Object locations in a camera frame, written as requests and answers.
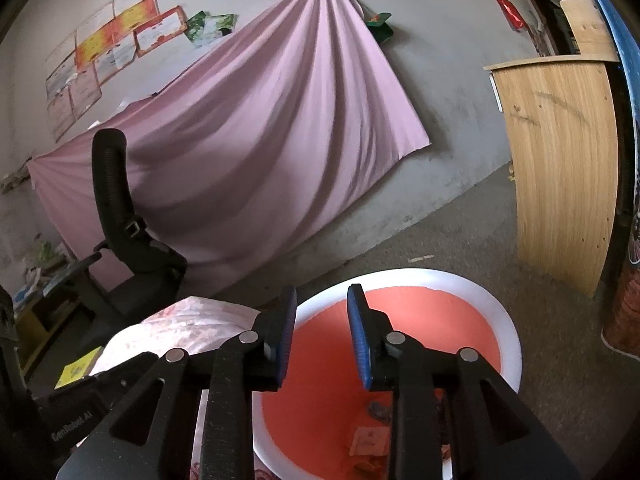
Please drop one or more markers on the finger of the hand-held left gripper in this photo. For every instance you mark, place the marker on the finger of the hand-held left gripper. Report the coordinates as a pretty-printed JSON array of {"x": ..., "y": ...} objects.
[{"x": 130, "y": 367}]

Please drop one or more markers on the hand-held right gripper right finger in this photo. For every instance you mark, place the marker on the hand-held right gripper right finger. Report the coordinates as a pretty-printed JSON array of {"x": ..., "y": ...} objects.
[{"x": 356, "y": 330}]

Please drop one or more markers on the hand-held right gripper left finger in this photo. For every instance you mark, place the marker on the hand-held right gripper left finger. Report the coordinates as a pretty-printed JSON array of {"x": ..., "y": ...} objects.
[{"x": 287, "y": 330}]

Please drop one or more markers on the white basin orange inside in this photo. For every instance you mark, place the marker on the white basin orange inside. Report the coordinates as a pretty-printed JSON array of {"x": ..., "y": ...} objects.
[{"x": 320, "y": 350}]

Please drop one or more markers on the green wrapper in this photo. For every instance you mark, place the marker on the green wrapper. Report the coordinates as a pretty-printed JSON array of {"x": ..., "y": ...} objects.
[{"x": 379, "y": 411}]

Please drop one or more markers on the white sachet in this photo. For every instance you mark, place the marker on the white sachet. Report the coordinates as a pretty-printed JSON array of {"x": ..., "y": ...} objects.
[{"x": 370, "y": 440}]

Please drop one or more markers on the red wrapper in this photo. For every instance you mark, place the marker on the red wrapper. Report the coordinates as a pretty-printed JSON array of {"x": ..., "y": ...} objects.
[{"x": 368, "y": 466}]

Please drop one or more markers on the yellow book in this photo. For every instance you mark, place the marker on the yellow book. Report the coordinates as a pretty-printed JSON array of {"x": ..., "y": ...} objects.
[{"x": 75, "y": 370}]

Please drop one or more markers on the floral printed blanket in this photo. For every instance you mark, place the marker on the floral printed blanket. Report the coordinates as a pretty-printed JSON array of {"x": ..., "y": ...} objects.
[{"x": 200, "y": 320}]

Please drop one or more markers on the wooden desk shelf unit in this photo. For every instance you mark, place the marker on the wooden desk shelf unit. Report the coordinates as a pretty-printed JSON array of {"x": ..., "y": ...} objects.
[{"x": 37, "y": 322}]

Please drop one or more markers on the small wooden stick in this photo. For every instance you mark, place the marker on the small wooden stick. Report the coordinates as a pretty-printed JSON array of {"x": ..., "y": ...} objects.
[{"x": 421, "y": 258}]

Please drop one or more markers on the pile of loose papers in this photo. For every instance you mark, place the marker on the pile of loose papers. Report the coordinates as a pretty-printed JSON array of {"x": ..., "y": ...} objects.
[{"x": 37, "y": 280}]

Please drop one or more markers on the black office chair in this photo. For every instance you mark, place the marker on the black office chair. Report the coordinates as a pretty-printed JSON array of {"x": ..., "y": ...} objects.
[{"x": 112, "y": 185}]

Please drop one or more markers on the pink cloth sheet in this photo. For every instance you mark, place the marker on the pink cloth sheet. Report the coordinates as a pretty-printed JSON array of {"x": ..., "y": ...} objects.
[{"x": 275, "y": 110}]

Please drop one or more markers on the large wooden board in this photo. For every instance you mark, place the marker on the large wooden board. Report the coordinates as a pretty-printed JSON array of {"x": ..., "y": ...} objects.
[{"x": 560, "y": 160}]

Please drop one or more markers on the green cap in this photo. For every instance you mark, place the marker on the green cap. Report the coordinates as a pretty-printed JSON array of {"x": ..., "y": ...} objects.
[{"x": 380, "y": 27}]

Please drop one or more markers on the green flower photo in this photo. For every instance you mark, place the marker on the green flower photo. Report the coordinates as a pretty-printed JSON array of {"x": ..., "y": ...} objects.
[
  {"x": 222, "y": 25},
  {"x": 195, "y": 27}
]

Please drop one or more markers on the red hanging packet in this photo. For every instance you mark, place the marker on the red hanging packet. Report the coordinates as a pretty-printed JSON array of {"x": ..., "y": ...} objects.
[{"x": 510, "y": 10}]

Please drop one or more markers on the small wooden board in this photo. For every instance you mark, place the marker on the small wooden board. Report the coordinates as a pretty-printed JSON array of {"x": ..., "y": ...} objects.
[{"x": 590, "y": 30}]

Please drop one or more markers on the group of wall certificates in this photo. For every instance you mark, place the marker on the group of wall certificates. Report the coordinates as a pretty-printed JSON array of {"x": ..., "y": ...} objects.
[{"x": 120, "y": 35}]

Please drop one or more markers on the dark door frame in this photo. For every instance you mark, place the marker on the dark door frame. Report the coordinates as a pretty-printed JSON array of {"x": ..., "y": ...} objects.
[{"x": 537, "y": 0}]

